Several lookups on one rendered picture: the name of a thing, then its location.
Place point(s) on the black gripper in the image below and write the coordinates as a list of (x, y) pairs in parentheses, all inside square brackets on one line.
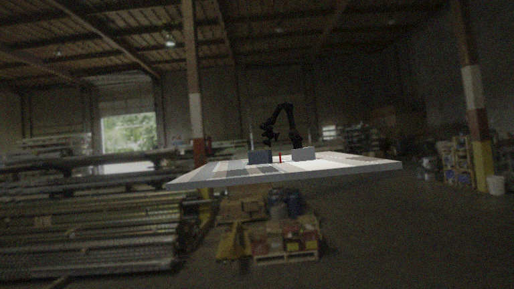
[(272, 135)]

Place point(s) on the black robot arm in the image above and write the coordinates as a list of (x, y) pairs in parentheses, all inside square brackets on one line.
[(293, 134)]

